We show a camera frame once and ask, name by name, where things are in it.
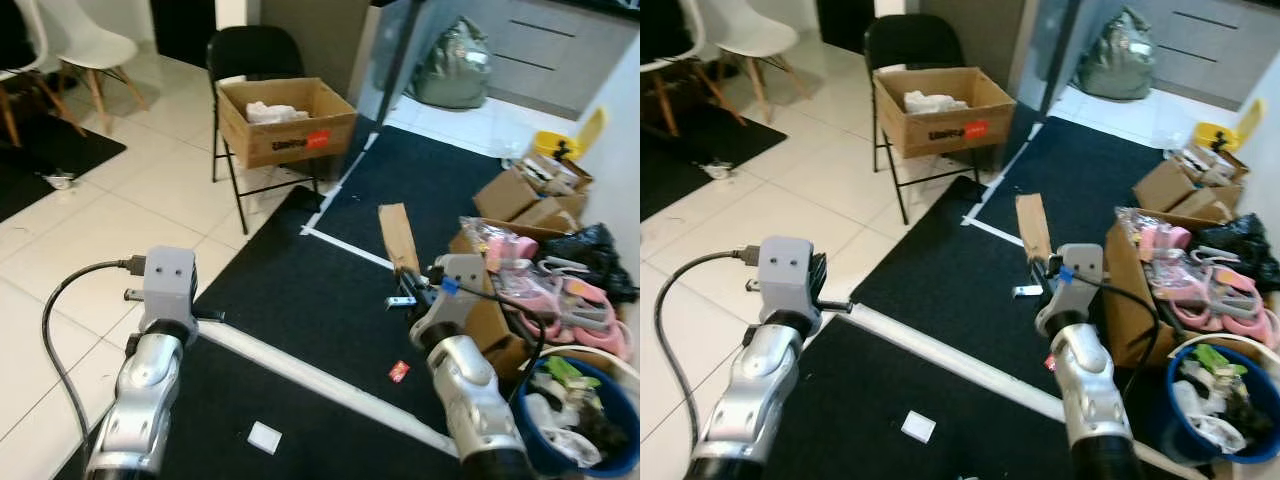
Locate brown cardboard strip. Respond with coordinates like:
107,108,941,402
378,203,422,276
1015,193,1054,263

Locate blue plastic bin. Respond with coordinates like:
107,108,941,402
1165,338,1280,469
512,345,641,479

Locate black plastic trash bag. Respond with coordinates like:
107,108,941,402
543,221,639,306
1195,212,1280,293

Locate white crumpled trash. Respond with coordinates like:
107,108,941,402
1172,378,1249,453
523,392,593,469

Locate black crumpled trash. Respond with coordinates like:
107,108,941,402
572,395,629,453
1228,368,1279,433

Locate white floor tape line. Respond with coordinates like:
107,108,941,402
195,315,466,459
848,300,1196,480
300,128,401,273
962,120,1046,251

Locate large brown cardboard box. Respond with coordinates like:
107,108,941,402
448,217,566,386
1104,208,1196,371

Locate clear bag with pink item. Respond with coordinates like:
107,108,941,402
458,215,541,269
1113,205,1196,251

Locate large black floor carpet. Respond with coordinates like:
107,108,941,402
50,125,641,480
655,115,1280,480

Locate open cardboard box with clutter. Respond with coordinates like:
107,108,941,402
1132,143,1253,223
472,153,595,234

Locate white square paper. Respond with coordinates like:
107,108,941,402
899,409,939,445
246,420,284,457

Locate pink plastic hangers bundle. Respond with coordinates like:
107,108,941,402
485,228,633,363
1140,222,1280,341

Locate green crumpled wrapper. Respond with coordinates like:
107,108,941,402
540,356,601,391
1193,344,1249,377

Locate cardboard box red label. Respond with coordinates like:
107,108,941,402
217,77,359,170
873,66,1019,160

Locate black rug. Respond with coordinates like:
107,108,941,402
0,115,129,224
640,100,791,223

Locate yellow plastic container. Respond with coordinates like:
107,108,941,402
1193,97,1264,151
532,106,609,163

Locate white crumpled cloth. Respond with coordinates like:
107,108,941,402
903,89,971,115
244,99,311,125

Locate grey green stuffed bag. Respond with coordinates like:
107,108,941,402
1075,6,1159,101
413,14,494,110

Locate black framed glass panel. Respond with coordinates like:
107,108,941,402
345,0,426,136
1008,0,1086,123

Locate white chair wooden legs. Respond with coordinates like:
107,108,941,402
35,0,153,138
700,0,813,126
0,0,53,149
640,0,709,139

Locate black folding chair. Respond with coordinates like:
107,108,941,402
205,24,336,237
863,13,991,226

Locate grey drawer cabinet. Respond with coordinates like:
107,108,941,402
465,0,641,123
1130,0,1280,113

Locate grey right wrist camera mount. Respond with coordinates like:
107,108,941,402
1035,243,1104,336
410,253,488,346

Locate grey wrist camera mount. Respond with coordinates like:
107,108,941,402
1035,243,1104,336
757,236,823,326
410,253,488,346
142,246,199,336

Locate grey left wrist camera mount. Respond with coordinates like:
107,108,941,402
757,236,823,326
142,246,199,336

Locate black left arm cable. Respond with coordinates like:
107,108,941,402
42,256,147,446
655,246,761,441

